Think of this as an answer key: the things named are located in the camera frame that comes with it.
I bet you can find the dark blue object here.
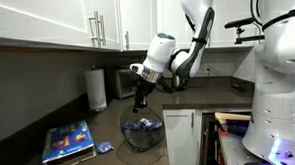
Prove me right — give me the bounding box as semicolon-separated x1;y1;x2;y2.
224;118;252;137

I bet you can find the wooden board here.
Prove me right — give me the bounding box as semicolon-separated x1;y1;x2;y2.
214;110;252;125

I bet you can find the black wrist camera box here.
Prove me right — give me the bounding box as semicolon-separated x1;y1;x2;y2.
154;78;176;95

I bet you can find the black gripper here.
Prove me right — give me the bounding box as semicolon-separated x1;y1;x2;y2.
130;77;158;114

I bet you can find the blue printed cardboard box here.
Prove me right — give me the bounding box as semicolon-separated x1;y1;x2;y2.
39;119;98;165

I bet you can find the silver cabinet bar handle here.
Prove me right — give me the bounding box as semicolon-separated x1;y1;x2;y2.
99;14;107;47
87;11;102;47
123;30;131;50

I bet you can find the steel electric kettle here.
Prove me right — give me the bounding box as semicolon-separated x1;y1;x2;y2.
171;74;186;92

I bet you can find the white lower cabinet door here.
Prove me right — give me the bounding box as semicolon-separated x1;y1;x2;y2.
162;107;201;165

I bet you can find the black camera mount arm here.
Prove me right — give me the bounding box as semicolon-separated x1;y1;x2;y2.
233;25;266;46

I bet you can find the black stereo camera bar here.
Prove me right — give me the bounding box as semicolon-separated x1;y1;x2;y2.
224;16;256;30

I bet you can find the wide white upper cabinet door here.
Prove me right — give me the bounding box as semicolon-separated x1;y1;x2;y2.
0;0;94;53

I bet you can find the silver toaster oven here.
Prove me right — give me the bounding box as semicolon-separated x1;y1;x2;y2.
107;64;143;101

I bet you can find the perforated metal workbench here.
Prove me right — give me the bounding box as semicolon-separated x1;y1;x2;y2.
217;128;269;165

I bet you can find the small blue snack packet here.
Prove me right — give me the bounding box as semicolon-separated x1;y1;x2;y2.
94;139;116;155

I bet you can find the black wire mesh basket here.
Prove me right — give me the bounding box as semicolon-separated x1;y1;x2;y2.
116;103;168;155

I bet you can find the orange handled tool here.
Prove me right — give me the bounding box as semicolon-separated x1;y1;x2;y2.
216;121;230;137

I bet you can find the white paper towel roll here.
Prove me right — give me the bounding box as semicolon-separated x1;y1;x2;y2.
84;64;109;112

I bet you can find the silver lower cabinet handle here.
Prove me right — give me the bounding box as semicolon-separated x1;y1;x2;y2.
190;112;196;129

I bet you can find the black kettle cord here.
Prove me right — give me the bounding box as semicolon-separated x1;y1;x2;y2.
186;69;211;89

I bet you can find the small dark counter object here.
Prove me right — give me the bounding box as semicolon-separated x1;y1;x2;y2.
231;82;246;92

